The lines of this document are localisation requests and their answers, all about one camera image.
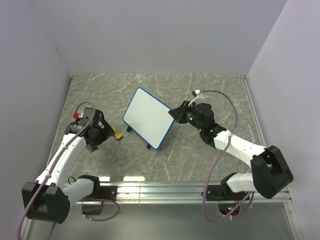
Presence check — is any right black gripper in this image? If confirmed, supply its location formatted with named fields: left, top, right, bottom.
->
left=169, top=101, right=204, bottom=132

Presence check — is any yellow eraser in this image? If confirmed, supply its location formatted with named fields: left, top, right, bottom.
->
left=113, top=128, right=123, bottom=141

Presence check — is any blue framed whiteboard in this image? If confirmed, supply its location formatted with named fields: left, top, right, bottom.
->
left=122, top=87, right=174, bottom=150

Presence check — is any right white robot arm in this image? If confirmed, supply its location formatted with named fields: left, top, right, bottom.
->
left=168, top=101, right=294, bottom=200

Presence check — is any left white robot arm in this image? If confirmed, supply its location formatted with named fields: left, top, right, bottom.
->
left=22, top=107, right=115, bottom=224

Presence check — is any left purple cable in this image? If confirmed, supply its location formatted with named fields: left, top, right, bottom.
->
left=16, top=100, right=120, bottom=240

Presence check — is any purple cable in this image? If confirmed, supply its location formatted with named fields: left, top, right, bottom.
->
left=202, top=89, right=255, bottom=223
left=16, top=100, right=120, bottom=240

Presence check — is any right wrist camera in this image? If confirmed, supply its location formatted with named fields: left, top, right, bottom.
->
left=188, top=89, right=204, bottom=106

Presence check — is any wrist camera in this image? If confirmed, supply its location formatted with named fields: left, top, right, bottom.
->
left=73, top=113, right=83, bottom=119
left=188, top=89, right=204, bottom=106

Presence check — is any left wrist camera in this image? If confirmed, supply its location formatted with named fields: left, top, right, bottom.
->
left=73, top=113, right=83, bottom=119

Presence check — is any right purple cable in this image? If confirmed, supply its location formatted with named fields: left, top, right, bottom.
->
left=202, top=89, right=255, bottom=223

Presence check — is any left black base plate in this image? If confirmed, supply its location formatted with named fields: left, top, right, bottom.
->
left=83, top=185, right=118, bottom=201

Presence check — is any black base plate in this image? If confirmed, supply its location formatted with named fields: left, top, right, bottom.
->
left=205, top=184, right=250, bottom=202
left=83, top=185, right=118, bottom=201

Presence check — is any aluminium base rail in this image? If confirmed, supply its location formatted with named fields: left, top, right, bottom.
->
left=62, top=181, right=293, bottom=205

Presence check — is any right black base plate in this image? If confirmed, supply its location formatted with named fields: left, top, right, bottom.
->
left=205, top=184, right=250, bottom=202

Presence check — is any aluminium side rail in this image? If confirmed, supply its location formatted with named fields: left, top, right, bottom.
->
left=237, top=74, right=271, bottom=147

